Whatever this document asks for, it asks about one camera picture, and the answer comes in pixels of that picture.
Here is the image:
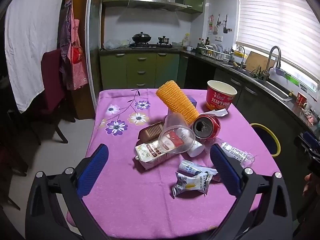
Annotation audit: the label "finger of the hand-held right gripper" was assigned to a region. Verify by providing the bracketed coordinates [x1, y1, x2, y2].
[294, 131, 320, 155]

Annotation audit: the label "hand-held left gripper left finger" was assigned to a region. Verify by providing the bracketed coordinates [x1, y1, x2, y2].
[25, 144, 110, 240]

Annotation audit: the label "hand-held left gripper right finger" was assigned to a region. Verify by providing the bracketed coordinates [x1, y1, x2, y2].
[210, 144, 294, 240]

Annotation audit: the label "white tube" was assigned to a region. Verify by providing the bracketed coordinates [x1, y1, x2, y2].
[212, 137, 255, 168]

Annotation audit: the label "yellow rimmed trash bin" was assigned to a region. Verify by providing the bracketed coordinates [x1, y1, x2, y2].
[250, 123, 281, 157]

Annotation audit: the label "crushed red soda can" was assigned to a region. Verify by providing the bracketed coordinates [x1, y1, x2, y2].
[192, 114, 222, 139]

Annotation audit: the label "clear plastic cup with label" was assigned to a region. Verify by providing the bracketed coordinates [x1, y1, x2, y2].
[158, 127, 196, 154]

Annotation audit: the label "white paper wrapper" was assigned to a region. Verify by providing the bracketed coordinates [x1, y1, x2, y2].
[200, 109, 229, 118]

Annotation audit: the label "red instant noodle cup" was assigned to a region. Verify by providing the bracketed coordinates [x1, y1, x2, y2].
[205, 80, 237, 112]

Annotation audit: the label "orange ribbed foam roll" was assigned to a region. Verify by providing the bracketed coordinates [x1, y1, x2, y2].
[155, 80, 200, 124]

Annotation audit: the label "person's right hand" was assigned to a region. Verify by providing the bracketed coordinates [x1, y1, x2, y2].
[302, 172, 315, 197]

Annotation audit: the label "white and yellow snack packet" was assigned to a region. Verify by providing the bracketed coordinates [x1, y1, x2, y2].
[171, 172, 213, 199]

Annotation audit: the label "blue and white wrapper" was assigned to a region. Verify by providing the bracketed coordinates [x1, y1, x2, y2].
[178, 160, 218, 177]

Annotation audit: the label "red paper cup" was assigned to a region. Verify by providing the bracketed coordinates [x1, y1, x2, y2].
[296, 92, 309, 105]

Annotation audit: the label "purple floral tablecloth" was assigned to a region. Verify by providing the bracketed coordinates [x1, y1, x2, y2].
[66, 88, 280, 240]

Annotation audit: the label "white and red carton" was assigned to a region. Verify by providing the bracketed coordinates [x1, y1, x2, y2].
[134, 140, 180, 172]

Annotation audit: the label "steel sink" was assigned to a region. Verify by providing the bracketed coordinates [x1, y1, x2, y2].
[250, 77, 293, 102]

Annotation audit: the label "brown plastic tray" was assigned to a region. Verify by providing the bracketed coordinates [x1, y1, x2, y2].
[137, 121, 165, 140]

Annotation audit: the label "green vegetables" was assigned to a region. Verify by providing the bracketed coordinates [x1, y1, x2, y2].
[251, 66, 268, 80]

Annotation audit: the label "wooden cutting board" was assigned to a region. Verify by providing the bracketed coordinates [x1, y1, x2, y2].
[244, 51, 269, 73]

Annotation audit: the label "dark lower cabinets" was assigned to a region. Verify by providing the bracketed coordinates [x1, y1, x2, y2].
[184, 55, 320, 155]

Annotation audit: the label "tall steel faucet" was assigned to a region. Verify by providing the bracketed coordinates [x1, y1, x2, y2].
[264, 46, 282, 80]

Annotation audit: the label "dark red chair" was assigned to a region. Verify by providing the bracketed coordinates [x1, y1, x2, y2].
[37, 49, 69, 144]

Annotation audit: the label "small steel faucet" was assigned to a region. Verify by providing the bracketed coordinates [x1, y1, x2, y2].
[236, 46, 247, 68]

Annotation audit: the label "green lower cabinets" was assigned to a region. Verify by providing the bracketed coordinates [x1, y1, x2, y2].
[99, 51, 188, 90]

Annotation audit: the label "pink checkered apron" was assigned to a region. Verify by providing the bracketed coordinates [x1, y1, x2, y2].
[66, 7, 89, 90]

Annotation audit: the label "dish rack with dishes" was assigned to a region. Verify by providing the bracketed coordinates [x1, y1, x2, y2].
[199, 44, 234, 60]

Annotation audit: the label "white window blinds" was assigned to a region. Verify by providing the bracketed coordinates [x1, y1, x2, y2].
[236, 0, 320, 75]

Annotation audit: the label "clear plastic bag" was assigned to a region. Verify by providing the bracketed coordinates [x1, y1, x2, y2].
[104, 39, 132, 50]

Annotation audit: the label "gas stove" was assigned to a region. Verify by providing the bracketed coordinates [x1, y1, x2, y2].
[130, 42, 173, 49]

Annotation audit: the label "purple apron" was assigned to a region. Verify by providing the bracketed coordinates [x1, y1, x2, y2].
[59, 0, 75, 63]

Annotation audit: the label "hanging kitchen utensils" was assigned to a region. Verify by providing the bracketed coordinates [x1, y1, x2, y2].
[215, 14, 229, 34]

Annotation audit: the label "black wok with lid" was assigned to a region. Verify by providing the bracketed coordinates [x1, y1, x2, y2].
[132, 32, 152, 43]

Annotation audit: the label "white hanging sheet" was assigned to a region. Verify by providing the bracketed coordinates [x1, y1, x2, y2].
[4, 0, 68, 113]

